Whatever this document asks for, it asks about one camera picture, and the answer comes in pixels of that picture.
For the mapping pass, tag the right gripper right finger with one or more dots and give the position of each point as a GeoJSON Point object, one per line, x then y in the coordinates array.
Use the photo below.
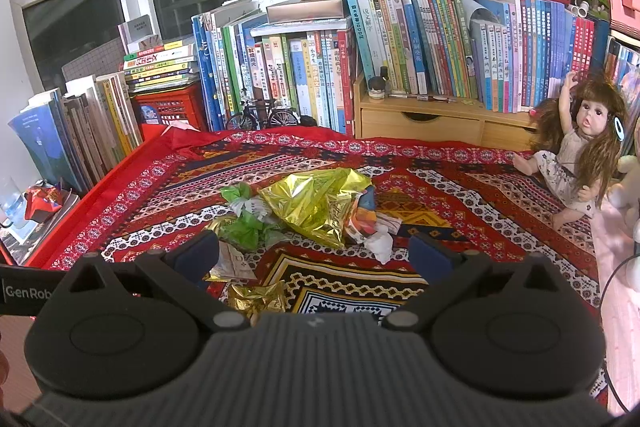
{"type": "Point", "coordinates": [449, 277]}

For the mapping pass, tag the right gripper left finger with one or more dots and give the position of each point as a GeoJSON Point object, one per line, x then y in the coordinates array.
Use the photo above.
{"type": "Point", "coordinates": [179, 275]}

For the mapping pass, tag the white paper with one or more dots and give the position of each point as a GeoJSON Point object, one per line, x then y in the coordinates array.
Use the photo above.
{"type": "Point", "coordinates": [380, 244]}

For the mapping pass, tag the green plastic bag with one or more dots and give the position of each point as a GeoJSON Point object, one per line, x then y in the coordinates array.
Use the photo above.
{"type": "Point", "coordinates": [250, 223]}

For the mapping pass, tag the small gold foil scrap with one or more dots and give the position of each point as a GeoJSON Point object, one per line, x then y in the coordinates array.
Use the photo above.
{"type": "Point", "coordinates": [253, 301]}

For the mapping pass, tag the gold foil wrapper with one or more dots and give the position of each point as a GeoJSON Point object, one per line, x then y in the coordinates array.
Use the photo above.
{"type": "Point", "coordinates": [316, 203]}

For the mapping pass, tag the left row upright books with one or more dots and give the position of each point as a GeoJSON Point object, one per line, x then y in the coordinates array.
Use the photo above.
{"type": "Point", "coordinates": [75, 137]}

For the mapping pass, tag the row upright books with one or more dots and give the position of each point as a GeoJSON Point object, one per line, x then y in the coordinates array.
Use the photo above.
{"type": "Point", "coordinates": [301, 53]}
{"type": "Point", "coordinates": [75, 137]}
{"type": "Point", "coordinates": [508, 54]}

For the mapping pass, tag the stack of flat books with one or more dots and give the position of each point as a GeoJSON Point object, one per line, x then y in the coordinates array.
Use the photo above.
{"type": "Point", "coordinates": [169, 66]}

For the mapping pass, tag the right row upright books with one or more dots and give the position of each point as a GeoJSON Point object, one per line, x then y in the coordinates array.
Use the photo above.
{"type": "Point", "coordinates": [508, 54]}

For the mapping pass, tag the middle row upright books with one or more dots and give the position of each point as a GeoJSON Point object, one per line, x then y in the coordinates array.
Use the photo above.
{"type": "Point", "coordinates": [301, 53]}

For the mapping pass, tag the red patterned tablecloth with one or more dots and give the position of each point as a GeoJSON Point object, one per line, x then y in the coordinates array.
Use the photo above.
{"type": "Point", "coordinates": [523, 348]}

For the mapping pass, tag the red crumpled snack bag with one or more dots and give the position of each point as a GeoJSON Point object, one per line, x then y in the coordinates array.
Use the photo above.
{"type": "Point", "coordinates": [42, 202]}

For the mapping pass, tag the red plastic crate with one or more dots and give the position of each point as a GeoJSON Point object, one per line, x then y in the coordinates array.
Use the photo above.
{"type": "Point", "coordinates": [178, 107]}

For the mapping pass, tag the miniature black bicycle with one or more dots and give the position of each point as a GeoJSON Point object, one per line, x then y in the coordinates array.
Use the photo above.
{"type": "Point", "coordinates": [259, 114]}

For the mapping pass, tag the wooden drawer shelf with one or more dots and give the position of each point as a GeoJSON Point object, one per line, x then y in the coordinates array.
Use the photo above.
{"type": "Point", "coordinates": [438, 121]}

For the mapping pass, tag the brown haired doll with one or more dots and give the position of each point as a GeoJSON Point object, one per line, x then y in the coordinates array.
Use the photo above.
{"type": "Point", "coordinates": [577, 144]}

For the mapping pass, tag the small black bottle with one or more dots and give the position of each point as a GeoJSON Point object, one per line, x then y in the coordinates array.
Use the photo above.
{"type": "Point", "coordinates": [377, 88]}

